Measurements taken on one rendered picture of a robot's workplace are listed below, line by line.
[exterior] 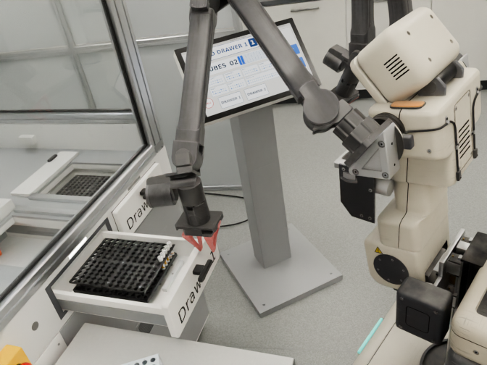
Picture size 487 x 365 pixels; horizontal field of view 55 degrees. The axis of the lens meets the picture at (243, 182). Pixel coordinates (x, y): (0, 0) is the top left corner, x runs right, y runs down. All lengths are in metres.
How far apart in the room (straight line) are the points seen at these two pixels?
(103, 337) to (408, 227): 0.83
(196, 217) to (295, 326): 1.22
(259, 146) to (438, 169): 1.03
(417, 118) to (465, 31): 3.02
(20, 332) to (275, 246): 1.42
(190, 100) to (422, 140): 0.52
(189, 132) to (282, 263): 1.48
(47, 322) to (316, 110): 0.83
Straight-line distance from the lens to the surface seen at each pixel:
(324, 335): 2.17
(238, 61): 1.90
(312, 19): 3.92
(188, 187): 1.04
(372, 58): 1.11
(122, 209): 1.47
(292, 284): 2.34
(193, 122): 1.07
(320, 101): 1.02
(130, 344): 1.29
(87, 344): 1.34
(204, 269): 1.18
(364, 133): 1.02
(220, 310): 2.33
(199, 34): 1.13
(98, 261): 1.34
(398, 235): 1.31
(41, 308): 1.29
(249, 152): 2.04
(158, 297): 1.26
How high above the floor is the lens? 1.69
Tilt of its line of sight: 32 degrees down
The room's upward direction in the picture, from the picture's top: 10 degrees counter-clockwise
